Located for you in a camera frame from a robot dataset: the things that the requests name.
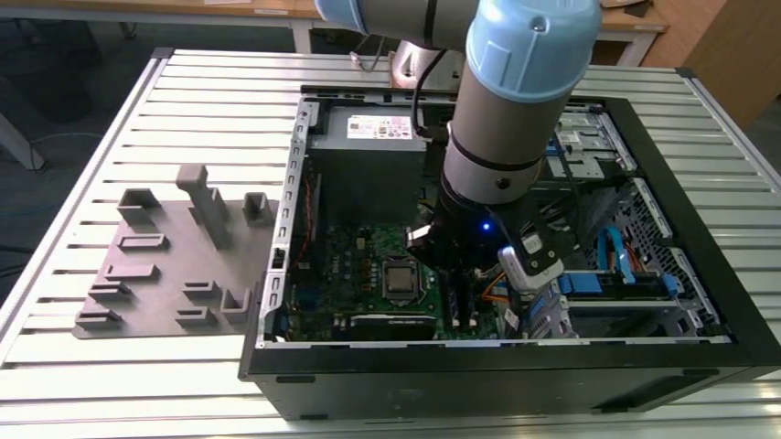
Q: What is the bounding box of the black RAM slot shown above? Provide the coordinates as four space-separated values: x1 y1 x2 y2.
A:
440 269 457 334

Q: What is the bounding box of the silver CPU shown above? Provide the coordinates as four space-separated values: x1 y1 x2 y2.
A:
386 266 421 296

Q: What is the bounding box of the CPU socket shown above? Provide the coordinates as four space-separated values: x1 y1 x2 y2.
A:
377 254 428 311

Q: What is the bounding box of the green motherboard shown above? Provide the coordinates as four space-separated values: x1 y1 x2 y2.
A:
286 223 509 347

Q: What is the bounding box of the grey power supply unit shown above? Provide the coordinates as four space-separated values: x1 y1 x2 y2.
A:
305 107 429 229

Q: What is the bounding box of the blue disk carrier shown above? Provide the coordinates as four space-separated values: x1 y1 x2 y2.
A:
561 272 683 304
528 299 557 342

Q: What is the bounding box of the black graphics card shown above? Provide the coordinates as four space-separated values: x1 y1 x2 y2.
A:
345 314 442 345

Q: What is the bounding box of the grey metal drive cage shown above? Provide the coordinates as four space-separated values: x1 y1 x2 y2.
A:
546 102 637 207

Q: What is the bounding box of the black PC case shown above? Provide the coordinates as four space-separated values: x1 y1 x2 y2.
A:
235 84 765 426

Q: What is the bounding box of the grey metal disk bay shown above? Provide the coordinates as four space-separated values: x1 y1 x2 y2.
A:
524 273 725 343

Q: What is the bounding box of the grey parts rack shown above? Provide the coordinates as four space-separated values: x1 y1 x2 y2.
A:
71 163 279 340

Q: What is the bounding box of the wooden desk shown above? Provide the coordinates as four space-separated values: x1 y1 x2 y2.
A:
206 0 672 70

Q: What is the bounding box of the brown wooden cabinet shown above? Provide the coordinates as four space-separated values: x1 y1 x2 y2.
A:
644 0 781 132

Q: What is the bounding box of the white desk leg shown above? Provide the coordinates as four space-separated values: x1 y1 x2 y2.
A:
0 109 50 171

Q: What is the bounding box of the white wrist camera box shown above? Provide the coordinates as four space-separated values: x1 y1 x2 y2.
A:
497 214 581 293

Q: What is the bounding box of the orange wire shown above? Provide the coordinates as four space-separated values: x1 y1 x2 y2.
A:
482 282 521 306

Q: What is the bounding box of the black camera cable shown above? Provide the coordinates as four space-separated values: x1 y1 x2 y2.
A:
409 45 452 144

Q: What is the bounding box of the blue data cable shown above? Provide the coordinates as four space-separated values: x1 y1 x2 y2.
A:
596 226 641 288

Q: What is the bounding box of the hanging cable with plug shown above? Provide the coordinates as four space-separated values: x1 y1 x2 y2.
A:
349 38 396 73

